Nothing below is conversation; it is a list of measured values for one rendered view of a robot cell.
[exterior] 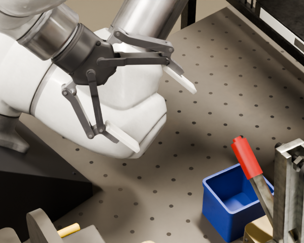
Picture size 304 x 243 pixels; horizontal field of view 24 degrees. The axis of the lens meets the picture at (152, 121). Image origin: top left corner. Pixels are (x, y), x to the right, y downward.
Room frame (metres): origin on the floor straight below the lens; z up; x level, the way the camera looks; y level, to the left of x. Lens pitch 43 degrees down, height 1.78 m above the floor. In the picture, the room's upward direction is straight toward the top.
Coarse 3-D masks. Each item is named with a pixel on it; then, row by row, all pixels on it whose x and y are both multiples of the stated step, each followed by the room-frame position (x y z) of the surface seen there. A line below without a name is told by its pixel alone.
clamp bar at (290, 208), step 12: (276, 144) 0.58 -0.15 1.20; (288, 144) 0.57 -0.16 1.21; (300, 144) 0.57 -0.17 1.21; (276, 156) 0.56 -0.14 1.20; (288, 156) 0.55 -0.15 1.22; (300, 156) 0.55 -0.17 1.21; (276, 168) 0.56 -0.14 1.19; (288, 168) 0.55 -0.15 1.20; (300, 168) 0.54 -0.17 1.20; (276, 180) 0.55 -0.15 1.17; (288, 180) 0.54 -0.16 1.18; (300, 180) 0.56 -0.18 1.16; (276, 192) 0.55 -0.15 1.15; (288, 192) 0.54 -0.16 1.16; (300, 192) 0.56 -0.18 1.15; (276, 204) 0.55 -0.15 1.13; (288, 204) 0.54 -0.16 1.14; (300, 204) 0.55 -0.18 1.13; (276, 216) 0.54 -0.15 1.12; (288, 216) 0.54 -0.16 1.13; (300, 216) 0.55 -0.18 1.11; (276, 228) 0.54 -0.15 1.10; (288, 228) 0.53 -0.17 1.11; (300, 228) 0.54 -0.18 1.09; (276, 240) 0.54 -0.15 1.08; (300, 240) 0.54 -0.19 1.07
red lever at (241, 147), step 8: (240, 136) 0.65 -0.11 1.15; (232, 144) 0.64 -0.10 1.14; (240, 144) 0.64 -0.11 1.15; (248, 144) 0.64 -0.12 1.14; (240, 152) 0.63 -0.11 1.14; (248, 152) 0.63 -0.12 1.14; (240, 160) 0.62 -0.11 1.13; (248, 160) 0.62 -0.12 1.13; (256, 160) 0.63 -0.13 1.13; (248, 168) 0.61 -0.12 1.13; (256, 168) 0.61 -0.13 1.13; (248, 176) 0.61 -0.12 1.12; (256, 176) 0.61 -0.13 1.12; (256, 184) 0.60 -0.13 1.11; (264, 184) 0.60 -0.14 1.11; (256, 192) 0.59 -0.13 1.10; (264, 192) 0.59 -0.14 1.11; (264, 200) 0.58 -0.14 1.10; (272, 200) 0.58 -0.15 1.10; (264, 208) 0.58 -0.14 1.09; (272, 208) 0.57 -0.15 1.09; (272, 216) 0.57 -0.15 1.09; (272, 224) 0.56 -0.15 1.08; (288, 232) 0.55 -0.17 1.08; (288, 240) 0.54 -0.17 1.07
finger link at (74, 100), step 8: (64, 88) 0.84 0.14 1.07; (64, 96) 0.83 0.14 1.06; (72, 96) 0.83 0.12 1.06; (72, 104) 0.83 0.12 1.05; (80, 104) 0.84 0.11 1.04; (80, 112) 0.82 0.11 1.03; (80, 120) 0.82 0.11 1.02; (88, 120) 0.83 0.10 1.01; (88, 128) 0.82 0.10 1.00; (88, 136) 0.81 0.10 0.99
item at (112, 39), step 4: (116, 28) 0.88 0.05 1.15; (120, 28) 0.89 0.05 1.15; (112, 32) 0.88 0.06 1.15; (124, 32) 0.88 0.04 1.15; (112, 36) 0.87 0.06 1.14; (108, 40) 0.87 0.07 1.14; (112, 40) 0.87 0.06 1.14; (116, 40) 0.87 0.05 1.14; (120, 40) 0.87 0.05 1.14; (112, 44) 0.87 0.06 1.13
